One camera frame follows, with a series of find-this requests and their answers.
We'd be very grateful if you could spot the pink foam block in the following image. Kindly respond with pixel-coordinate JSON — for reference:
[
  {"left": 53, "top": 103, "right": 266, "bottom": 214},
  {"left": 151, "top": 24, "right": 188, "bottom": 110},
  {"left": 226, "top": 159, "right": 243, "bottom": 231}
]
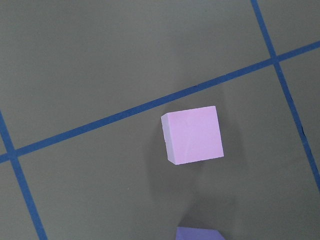
[{"left": 161, "top": 106, "right": 224, "bottom": 165}]

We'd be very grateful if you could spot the purple foam block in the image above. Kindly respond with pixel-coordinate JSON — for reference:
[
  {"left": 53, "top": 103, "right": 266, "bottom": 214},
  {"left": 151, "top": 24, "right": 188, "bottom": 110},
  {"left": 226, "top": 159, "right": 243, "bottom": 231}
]
[{"left": 175, "top": 226, "right": 225, "bottom": 240}]

